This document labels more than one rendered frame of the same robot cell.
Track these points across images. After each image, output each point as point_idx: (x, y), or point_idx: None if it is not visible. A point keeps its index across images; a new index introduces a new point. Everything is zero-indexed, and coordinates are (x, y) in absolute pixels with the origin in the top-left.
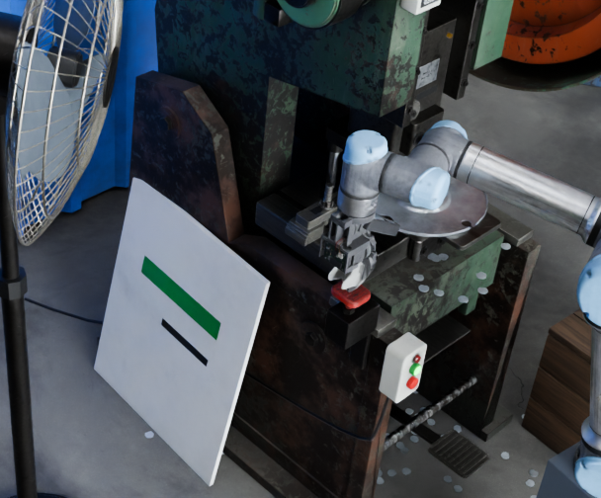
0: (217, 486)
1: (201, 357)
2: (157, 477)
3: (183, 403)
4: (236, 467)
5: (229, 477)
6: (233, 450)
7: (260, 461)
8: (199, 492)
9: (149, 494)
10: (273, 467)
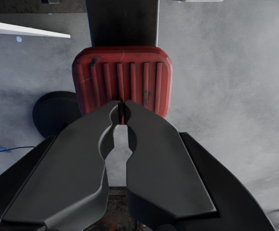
0: (72, 34)
1: None
2: (51, 55)
3: (15, 33)
4: (65, 14)
5: (70, 23)
6: (55, 10)
7: (72, 3)
8: (71, 45)
9: (59, 66)
10: (80, 0)
